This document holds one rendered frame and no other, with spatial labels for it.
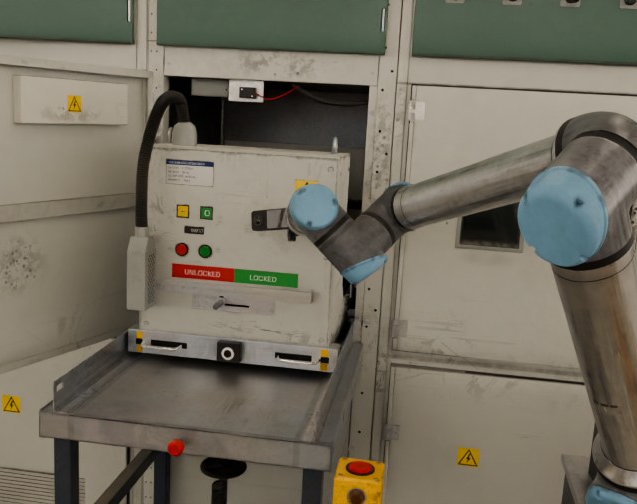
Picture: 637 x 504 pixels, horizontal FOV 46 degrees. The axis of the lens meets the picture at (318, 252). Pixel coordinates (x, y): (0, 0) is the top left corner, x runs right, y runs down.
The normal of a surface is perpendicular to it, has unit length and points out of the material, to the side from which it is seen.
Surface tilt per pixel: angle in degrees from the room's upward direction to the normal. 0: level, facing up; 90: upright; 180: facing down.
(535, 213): 116
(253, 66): 90
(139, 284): 90
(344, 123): 90
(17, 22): 90
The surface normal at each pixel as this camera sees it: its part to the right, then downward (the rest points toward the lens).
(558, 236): -0.69, 0.51
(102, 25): -0.07, 0.18
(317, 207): 0.06, -0.14
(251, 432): 0.05, -0.98
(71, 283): 0.87, 0.14
